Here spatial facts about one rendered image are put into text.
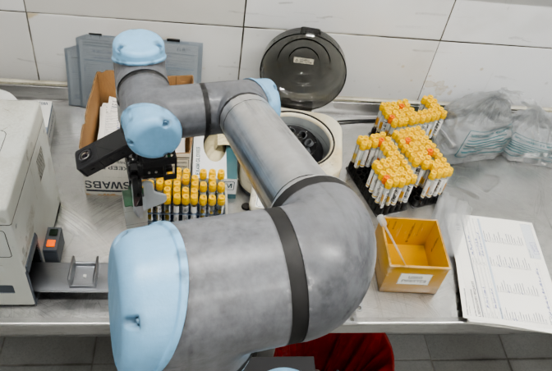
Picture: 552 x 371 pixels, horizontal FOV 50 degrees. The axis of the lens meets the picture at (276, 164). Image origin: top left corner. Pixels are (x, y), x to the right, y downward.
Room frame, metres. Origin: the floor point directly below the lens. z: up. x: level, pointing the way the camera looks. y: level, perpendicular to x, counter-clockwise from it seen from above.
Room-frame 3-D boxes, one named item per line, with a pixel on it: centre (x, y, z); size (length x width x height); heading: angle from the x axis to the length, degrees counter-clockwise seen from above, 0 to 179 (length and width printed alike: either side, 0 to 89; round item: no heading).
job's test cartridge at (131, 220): (0.69, 0.24, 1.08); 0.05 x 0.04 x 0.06; 25
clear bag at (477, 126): (1.31, -0.52, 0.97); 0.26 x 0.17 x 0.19; 118
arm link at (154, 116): (0.61, 0.17, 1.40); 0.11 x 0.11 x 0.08; 23
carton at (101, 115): (1.03, 0.33, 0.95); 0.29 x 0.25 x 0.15; 12
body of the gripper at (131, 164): (0.70, 0.22, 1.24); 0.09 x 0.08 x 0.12; 115
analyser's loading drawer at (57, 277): (0.63, 0.36, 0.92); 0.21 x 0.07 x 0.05; 102
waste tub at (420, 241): (0.82, -0.32, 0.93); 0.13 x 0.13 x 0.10; 9
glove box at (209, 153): (1.05, 0.15, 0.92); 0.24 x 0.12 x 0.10; 12
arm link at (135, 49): (0.70, 0.22, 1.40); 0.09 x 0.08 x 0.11; 23
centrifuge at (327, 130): (1.04, -0.03, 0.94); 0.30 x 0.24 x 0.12; 3
